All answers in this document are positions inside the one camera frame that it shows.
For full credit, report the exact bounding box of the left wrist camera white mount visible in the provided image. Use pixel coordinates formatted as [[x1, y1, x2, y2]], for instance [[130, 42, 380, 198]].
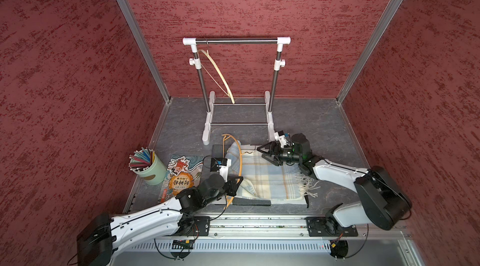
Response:
[[210, 157, 231, 182]]

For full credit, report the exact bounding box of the aluminium corner post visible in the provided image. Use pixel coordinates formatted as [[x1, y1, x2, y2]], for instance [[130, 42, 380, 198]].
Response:
[[116, 0, 171, 105], [336, 0, 404, 106]]

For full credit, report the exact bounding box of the left aluminium corner post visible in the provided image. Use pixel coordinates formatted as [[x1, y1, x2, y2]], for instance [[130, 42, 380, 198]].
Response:
[[116, 0, 171, 105]]

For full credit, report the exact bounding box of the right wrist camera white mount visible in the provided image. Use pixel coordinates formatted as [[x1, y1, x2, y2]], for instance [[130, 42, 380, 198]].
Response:
[[274, 130, 292, 148]]

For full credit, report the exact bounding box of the blue cream plaid scarf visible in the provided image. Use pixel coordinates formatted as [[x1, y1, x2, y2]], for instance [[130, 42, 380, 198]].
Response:
[[226, 143, 320, 204]]

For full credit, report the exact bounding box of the orange plastic hanger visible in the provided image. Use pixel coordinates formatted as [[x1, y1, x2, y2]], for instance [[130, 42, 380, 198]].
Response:
[[220, 133, 243, 207]]

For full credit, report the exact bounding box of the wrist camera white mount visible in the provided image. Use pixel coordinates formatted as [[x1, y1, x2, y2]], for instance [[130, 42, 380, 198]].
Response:
[[274, 130, 292, 148], [210, 157, 231, 182]]

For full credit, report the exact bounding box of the right aluminium corner post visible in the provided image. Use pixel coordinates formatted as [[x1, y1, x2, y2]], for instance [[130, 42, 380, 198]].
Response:
[[336, 0, 404, 106]]

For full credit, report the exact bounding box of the white and steel clothes rack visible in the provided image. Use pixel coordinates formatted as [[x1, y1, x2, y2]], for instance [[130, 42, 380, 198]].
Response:
[[181, 37, 291, 146]]

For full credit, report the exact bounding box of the green cup with straws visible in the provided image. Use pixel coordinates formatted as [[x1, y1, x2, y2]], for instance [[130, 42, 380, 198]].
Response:
[[129, 148, 166, 186]]

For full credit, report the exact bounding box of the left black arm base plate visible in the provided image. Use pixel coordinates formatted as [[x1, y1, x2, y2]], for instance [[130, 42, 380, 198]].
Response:
[[175, 216, 211, 237]]

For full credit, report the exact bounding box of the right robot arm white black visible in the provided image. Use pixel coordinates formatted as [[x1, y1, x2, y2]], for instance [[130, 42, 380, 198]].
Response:
[[256, 132, 413, 236]]

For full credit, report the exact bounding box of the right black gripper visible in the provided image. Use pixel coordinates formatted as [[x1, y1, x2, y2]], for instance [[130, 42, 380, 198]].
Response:
[[256, 141, 301, 166]]

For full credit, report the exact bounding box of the aluminium front rail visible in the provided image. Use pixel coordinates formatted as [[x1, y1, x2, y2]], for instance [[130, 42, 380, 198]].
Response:
[[106, 213, 413, 241]]

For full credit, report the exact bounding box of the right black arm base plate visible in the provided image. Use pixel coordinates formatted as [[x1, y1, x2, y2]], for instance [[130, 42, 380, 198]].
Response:
[[305, 217, 358, 237]]

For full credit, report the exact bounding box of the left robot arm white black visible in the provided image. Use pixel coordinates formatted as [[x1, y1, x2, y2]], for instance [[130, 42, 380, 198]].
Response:
[[76, 173, 243, 266]]

